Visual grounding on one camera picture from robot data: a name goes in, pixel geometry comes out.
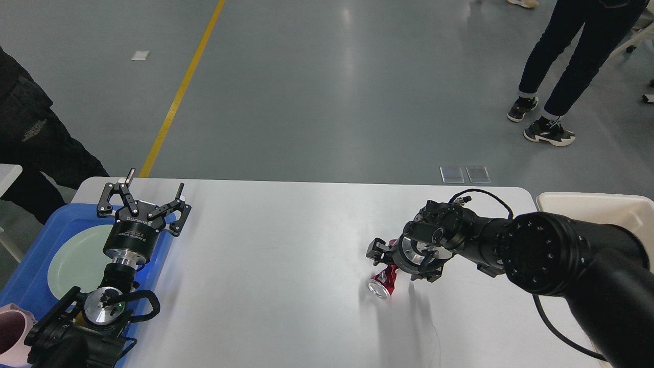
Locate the white side table corner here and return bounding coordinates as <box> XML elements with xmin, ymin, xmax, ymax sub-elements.
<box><xmin>0</xmin><ymin>164</ymin><xmax>22</xmax><ymax>196</ymax></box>

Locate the crushed red can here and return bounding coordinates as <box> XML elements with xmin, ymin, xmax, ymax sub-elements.
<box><xmin>367</xmin><ymin>264</ymin><xmax>398</xmax><ymax>299</ymax></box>

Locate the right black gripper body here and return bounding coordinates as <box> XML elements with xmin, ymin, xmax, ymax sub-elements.
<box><xmin>392</xmin><ymin>236</ymin><xmax>445</xmax><ymax>275</ymax></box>

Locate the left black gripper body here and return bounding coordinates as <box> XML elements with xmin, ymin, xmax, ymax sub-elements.
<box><xmin>103</xmin><ymin>201</ymin><xmax>166</xmax><ymax>266</ymax></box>

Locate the light green plate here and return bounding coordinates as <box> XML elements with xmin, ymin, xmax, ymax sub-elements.
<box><xmin>47</xmin><ymin>224</ymin><xmax>112</xmax><ymax>299</ymax></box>

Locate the white chair base right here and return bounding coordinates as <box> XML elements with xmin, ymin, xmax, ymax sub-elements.
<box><xmin>608</xmin><ymin>9</ymin><xmax>653</xmax><ymax>61</ymax></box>

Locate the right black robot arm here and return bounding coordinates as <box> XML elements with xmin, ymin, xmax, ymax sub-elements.
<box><xmin>366</xmin><ymin>189</ymin><xmax>653</xmax><ymax>367</ymax></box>

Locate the beige plastic bin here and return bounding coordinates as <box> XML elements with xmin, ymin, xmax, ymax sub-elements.
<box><xmin>536</xmin><ymin>192</ymin><xmax>653</xmax><ymax>272</ymax></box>

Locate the person in dark sneakers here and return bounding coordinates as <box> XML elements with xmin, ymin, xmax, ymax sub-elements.
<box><xmin>507</xmin><ymin>1</ymin><xmax>648</xmax><ymax>147</ymax></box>

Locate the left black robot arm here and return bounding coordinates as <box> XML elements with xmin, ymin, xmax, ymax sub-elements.
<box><xmin>24</xmin><ymin>169</ymin><xmax>192</xmax><ymax>367</ymax></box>

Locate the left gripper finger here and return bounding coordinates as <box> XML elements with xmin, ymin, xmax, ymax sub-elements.
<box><xmin>147</xmin><ymin>182</ymin><xmax>191</xmax><ymax>237</ymax></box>
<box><xmin>96</xmin><ymin>169</ymin><xmax>139</xmax><ymax>220</ymax></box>

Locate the person in black clothes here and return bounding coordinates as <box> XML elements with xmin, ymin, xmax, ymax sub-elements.
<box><xmin>1</xmin><ymin>51</ymin><xmax>108</xmax><ymax>224</ymax></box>

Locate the pink mug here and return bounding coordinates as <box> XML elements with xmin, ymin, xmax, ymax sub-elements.
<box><xmin>1</xmin><ymin>303</ymin><xmax>36</xmax><ymax>367</ymax></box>

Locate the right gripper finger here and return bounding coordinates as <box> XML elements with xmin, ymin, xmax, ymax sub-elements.
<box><xmin>410</xmin><ymin>261</ymin><xmax>446</xmax><ymax>283</ymax></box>
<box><xmin>366</xmin><ymin>238</ymin><xmax>396</xmax><ymax>266</ymax></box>

